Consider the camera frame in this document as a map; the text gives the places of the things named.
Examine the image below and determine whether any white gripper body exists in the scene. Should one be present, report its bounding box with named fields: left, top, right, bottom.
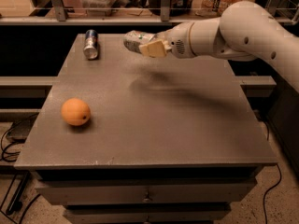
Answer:
left=158, top=22, right=194, bottom=59

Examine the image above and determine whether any metal drawer knob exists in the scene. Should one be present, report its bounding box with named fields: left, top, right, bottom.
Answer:
left=143, top=193, right=152, bottom=203

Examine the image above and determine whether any grey drawer cabinet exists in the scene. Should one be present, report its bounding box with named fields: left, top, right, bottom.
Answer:
left=16, top=35, right=277, bottom=224

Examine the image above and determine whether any clear plastic container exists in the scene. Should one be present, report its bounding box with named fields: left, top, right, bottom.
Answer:
left=80, top=0, right=116, bottom=16

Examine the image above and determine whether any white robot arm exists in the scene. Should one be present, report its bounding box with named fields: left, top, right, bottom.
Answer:
left=139, top=1, right=299, bottom=91

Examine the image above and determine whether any grey metal shelf rail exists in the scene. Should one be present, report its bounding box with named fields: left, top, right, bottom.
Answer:
left=0, top=0, right=298, bottom=26

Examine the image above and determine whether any orange fruit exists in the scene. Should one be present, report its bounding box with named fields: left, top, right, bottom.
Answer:
left=61, top=98, right=91, bottom=126

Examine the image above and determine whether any black cable on right floor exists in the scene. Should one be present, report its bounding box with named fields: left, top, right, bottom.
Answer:
left=262, top=162, right=283, bottom=224

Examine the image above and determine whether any silver green 7up can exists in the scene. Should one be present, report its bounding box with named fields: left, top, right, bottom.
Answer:
left=123, top=30, right=156, bottom=53

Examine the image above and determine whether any blue silver energy drink can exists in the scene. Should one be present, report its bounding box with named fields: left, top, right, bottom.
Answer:
left=83, top=29, right=98, bottom=60

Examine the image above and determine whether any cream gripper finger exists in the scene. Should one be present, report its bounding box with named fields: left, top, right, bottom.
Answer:
left=139, top=39, right=171, bottom=58

